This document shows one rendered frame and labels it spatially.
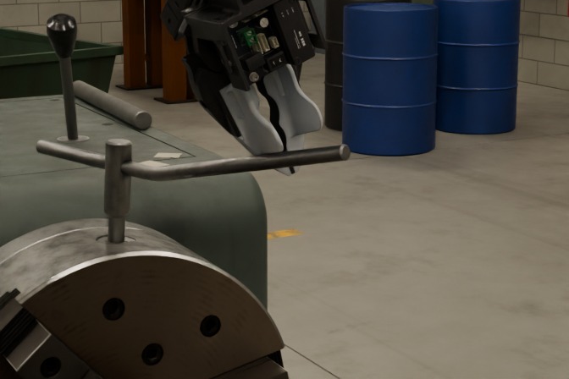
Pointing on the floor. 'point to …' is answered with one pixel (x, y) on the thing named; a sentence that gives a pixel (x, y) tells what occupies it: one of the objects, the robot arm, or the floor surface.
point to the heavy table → (135, 70)
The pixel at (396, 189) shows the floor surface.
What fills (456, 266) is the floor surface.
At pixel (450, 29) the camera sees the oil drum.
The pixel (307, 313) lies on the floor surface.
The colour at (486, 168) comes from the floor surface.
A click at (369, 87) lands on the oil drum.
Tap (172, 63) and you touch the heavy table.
